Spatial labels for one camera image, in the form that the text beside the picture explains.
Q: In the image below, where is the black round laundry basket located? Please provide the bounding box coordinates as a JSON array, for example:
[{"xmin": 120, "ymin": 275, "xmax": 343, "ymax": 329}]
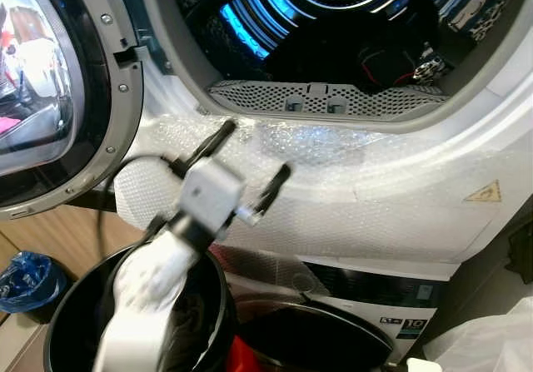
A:
[{"xmin": 43, "ymin": 239, "xmax": 238, "ymax": 372}]

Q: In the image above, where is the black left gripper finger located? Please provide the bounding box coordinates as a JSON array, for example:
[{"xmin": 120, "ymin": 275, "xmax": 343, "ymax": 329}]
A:
[
  {"xmin": 187, "ymin": 119, "xmax": 238, "ymax": 170},
  {"xmin": 252, "ymin": 162, "xmax": 294, "ymax": 220}
]

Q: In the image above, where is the red cloth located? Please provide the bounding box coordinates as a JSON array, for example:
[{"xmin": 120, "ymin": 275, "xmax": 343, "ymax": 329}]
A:
[{"xmin": 225, "ymin": 335, "xmax": 267, "ymax": 372}]

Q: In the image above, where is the dark clothes pile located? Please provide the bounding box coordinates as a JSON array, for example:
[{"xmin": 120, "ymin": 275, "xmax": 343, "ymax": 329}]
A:
[{"xmin": 162, "ymin": 293, "xmax": 219, "ymax": 371}]

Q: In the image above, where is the yellow triangle warning sticker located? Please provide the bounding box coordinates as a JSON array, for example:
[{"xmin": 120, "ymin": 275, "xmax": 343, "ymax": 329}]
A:
[{"xmin": 464, "ymin": 179, "xmax": 503, "ymax": 204}]

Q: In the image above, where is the black white patterned garment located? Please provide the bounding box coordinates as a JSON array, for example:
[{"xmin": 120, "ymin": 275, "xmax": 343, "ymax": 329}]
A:
[{"xmin": 412, "ymin": 0, "xmax": 524, "ymax": 88}]

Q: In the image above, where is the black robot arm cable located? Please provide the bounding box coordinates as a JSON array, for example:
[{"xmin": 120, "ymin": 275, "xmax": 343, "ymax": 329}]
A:
[{"xmin": 96, "ymin": 154, "xmax": 180, "ymax": 260}]

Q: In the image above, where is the white translucent plastic bag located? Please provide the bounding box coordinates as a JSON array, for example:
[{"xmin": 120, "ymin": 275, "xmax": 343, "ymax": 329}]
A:
[{"xmin": 425, "ymin": 297, "xmax": 533, "ymax": 372}]

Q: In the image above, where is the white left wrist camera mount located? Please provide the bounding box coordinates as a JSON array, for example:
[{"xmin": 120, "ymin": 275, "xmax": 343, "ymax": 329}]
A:
[{"xmin": 177, "ymin": 157, "xmax": 248, "ymax": 233}]

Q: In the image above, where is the round glass dryer door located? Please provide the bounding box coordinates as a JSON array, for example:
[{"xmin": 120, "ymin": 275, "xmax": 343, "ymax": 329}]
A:
[{"xmin": 0, "ymin": 0, "xmax": 145, "ymax": 221}]

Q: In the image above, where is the white front-load washing machine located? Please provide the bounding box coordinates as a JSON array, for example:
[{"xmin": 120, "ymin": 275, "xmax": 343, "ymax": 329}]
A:
[{"xmin": 212, "ymin": 247, "xmax": 459, "ymax": 372}]

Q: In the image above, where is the bin with blue bag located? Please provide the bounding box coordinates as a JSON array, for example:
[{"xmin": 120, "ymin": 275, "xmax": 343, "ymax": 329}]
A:
[{"xmin": 0, "ymin": 251, "xmax": 67, "ymax": 323}]

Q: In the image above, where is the clear bubble wrap sheet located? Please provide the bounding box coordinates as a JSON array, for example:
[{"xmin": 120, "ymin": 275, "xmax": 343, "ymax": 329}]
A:
[{"xmin": 112, "ymin": 112, "xmax": 501, "ymax": 265}]

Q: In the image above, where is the white front-load dryer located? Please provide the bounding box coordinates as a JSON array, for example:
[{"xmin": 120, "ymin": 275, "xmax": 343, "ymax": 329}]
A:
[{"xmin": 83, "ymin": 0, "xmax": 533, "ymax": 266}]

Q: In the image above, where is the grey perforated lint filter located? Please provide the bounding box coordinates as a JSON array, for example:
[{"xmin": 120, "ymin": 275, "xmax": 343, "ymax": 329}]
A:
[{"xmin": 207, "ymin": 79, "xmax": 451, "ymax": 124}]

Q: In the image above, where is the black garment with red stitching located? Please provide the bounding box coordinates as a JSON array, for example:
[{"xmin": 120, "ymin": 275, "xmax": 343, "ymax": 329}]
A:
[{"xmin": 266, "ymin": 6, "xmax": 477, "ymax": 95}]

